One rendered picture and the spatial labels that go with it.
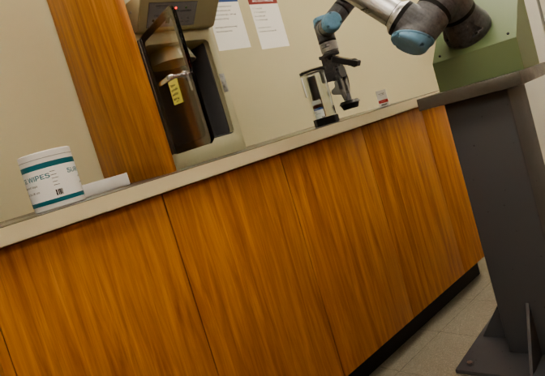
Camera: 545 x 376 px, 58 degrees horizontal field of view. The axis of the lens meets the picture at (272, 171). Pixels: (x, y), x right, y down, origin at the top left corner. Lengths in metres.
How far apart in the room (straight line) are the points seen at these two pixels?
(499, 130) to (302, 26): 1.54
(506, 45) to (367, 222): 0.76
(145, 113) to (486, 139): 1.08
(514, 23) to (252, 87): 1.30
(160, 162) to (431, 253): 1.23
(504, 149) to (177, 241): 1.04
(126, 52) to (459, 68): 1.06
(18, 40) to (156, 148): 0.73
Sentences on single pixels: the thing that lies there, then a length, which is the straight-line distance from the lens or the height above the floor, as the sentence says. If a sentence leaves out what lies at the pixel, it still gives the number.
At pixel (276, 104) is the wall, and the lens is 2.60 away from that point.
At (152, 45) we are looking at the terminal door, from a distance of 1.63.
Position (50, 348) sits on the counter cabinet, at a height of 0.65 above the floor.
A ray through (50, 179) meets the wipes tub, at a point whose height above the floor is 1.01.
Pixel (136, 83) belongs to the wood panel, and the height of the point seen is 1.24.
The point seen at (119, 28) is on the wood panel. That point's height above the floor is 1.41.
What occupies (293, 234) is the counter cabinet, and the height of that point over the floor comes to 0.63.
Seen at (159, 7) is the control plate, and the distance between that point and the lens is 1.73.
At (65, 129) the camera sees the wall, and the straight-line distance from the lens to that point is 2.02.
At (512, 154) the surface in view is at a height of 0.70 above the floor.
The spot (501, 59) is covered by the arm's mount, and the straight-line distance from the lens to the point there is 1.69.
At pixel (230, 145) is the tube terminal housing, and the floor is 0.97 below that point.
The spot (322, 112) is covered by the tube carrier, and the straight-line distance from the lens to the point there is 1.95.
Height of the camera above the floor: 0.97
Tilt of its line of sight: 4 degrees down
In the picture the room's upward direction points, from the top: 16 degrees counter-clockwise
